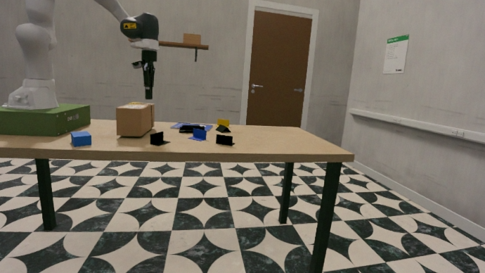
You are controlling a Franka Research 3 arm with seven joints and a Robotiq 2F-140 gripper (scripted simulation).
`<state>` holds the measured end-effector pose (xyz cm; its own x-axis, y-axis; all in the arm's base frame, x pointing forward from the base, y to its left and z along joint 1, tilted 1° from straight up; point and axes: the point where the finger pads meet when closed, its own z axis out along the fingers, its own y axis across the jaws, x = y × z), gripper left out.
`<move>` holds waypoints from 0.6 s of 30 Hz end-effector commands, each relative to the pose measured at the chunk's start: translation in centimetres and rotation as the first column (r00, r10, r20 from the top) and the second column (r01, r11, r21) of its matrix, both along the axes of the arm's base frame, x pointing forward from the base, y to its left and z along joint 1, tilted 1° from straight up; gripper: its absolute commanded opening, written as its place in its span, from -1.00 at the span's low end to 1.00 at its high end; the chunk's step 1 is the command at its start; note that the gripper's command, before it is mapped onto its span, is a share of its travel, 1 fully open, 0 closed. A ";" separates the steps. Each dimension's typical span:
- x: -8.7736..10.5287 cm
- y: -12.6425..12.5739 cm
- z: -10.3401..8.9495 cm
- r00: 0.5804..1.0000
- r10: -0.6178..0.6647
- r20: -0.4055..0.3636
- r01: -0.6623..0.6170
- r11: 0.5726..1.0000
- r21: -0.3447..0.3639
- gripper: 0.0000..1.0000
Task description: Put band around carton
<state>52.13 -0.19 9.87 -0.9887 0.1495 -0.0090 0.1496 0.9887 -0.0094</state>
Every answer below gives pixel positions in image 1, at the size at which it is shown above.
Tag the blue rectangular block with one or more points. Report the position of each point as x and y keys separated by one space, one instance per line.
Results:
x=80 y=138

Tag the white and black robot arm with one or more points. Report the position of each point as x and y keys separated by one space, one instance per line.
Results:
x=37 y=37

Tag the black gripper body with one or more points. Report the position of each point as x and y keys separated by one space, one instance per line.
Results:
x=148 y=57

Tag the brown cardboard box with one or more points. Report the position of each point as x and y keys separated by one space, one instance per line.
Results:
x=134 y=121

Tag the blue notebook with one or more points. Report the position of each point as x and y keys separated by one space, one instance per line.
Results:
x=176 y=126

